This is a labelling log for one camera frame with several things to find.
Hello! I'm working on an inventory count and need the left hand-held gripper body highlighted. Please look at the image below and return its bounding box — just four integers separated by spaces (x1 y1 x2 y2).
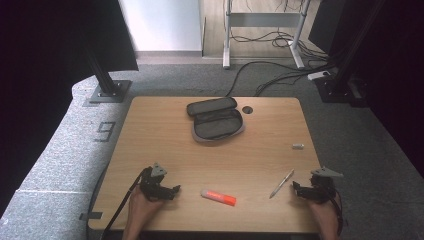
138 162 175 202

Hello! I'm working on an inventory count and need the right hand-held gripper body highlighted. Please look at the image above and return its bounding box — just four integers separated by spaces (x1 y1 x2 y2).
304 166 344 205

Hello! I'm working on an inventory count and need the silver pen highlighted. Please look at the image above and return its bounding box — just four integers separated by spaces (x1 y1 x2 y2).
268 168 296 200

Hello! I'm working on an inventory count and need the black and grey pencil case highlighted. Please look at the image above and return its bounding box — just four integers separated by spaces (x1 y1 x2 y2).
185 96 246 145

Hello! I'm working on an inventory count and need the person's right hand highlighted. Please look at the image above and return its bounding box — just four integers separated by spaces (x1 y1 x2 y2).
307 193 342 234

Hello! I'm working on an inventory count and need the person's left hand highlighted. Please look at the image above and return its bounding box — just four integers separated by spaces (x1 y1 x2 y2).
125 185 165 232

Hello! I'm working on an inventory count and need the orange glue stick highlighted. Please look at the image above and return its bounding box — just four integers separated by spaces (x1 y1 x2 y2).
200 188 238 207

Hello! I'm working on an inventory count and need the white power strip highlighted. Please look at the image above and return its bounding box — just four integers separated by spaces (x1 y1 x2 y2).
306 70 332 81

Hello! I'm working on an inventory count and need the black metal stand grey base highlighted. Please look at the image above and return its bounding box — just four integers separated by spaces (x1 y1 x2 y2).
87 49 133 104

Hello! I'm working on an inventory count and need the black curtain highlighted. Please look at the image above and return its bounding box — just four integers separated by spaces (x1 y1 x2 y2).
308 0 424 179
0 0 140 218

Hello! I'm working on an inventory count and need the white panel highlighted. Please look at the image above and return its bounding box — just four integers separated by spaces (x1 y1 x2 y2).
118 0 204 53

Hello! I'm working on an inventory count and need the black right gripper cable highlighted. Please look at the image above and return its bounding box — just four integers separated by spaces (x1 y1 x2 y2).
328 185 345 237

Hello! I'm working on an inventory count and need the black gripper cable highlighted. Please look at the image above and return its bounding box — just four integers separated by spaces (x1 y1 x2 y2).
328 185 345 237
99 166 151 240

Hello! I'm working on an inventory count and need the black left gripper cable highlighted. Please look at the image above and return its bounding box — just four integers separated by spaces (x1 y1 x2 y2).
99 166 151 240

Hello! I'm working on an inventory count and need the bundle of black floor cables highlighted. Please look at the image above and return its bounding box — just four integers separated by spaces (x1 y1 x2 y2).
225 28 341 98

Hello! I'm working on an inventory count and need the white desk frame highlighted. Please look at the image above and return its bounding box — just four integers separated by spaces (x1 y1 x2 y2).
222 0 313 70

